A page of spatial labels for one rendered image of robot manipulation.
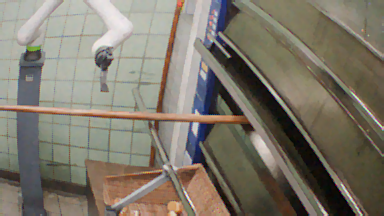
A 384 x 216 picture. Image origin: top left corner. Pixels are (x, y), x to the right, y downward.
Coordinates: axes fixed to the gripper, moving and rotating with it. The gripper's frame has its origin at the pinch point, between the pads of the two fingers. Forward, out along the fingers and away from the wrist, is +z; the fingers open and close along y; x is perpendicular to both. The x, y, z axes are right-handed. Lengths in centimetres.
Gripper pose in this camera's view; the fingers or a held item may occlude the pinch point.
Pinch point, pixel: (107, 74)
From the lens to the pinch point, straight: 254.5
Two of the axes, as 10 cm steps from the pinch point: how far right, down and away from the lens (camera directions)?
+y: -1.6, 9.2, 3.6
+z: 2.4, 3.9, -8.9
